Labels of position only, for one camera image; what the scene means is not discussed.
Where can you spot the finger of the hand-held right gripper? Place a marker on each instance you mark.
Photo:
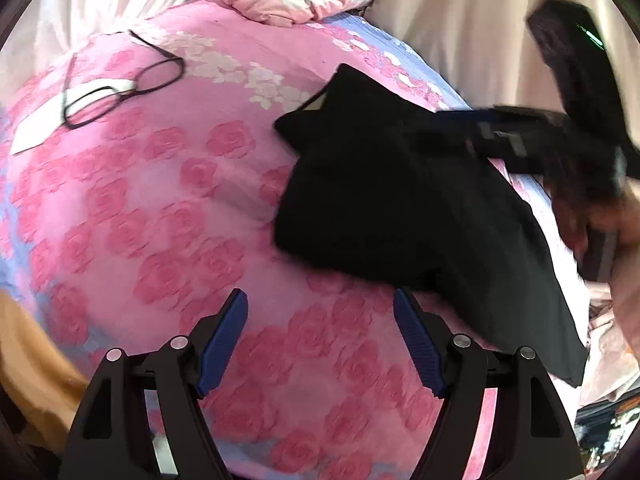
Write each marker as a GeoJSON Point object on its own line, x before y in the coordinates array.
{"type": "Point", "coordinates": [480, 114]}
{"type": "Point", "coordinates": [505, 145]}

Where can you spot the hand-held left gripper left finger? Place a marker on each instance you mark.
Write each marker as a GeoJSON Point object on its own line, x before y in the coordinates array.
{"type": "Point", "coordinates": [227, 327]}

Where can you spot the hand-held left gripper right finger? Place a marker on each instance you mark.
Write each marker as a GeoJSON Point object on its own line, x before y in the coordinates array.
{"type": "Point", "coordinates": [415, 332]}

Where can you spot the black pants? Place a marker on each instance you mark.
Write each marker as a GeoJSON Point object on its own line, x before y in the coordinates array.
{"type": "Point", "coordinates": [395, 210]}

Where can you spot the person's right forearm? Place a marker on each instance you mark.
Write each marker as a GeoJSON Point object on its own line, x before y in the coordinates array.
{"type": "Point", "coordinates": [627, 285]}

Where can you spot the person's right hand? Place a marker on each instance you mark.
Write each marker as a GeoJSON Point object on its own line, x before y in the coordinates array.
{"type": "Point", "coordinates": [605, 217]}

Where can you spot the pink rose-print bedsheet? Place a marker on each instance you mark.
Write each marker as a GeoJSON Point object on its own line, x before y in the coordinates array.
{"type": "Point", "coordinates": [165, 220]}

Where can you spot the brown cloth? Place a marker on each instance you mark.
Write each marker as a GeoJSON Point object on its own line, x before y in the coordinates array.
{"type": "Point", "coordinates": [35, 370]}

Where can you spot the pale pink crumpled cloth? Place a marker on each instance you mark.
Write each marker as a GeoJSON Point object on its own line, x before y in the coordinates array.
{"type": "Point", "coordinates": [612, 360]}

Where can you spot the black-framed eyeglasses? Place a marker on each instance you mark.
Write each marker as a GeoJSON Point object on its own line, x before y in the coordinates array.
{"type": "Point", "coordinates": [150, 82]}

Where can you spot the white paper card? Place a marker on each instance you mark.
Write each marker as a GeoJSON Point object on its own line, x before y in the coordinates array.
{"type": "Point", "coordinates": [42, 120]}

